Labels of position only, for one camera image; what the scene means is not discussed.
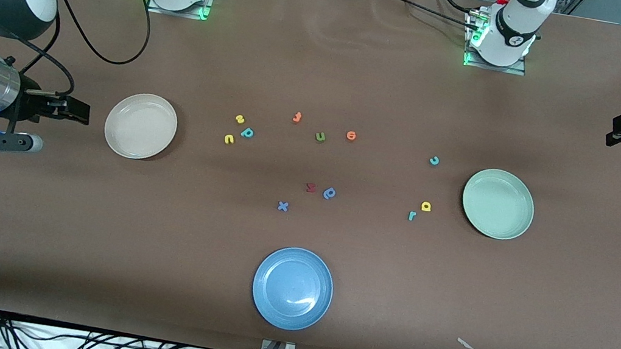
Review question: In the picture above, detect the pale beige plate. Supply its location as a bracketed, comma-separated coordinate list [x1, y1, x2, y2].
[100, 88, 182, 166]

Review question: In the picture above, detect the brown table cover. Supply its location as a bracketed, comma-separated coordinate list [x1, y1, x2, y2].
[0, 0, 621, 349]

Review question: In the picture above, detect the pale green plate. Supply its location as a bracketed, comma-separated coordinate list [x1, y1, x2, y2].
[457, 165, 540, 244]

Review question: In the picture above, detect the blue plate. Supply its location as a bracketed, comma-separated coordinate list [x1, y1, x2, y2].
[247, 242, 339, 336]

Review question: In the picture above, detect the black base cable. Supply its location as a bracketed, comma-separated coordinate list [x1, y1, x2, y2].
[368, 0, 485, 31]

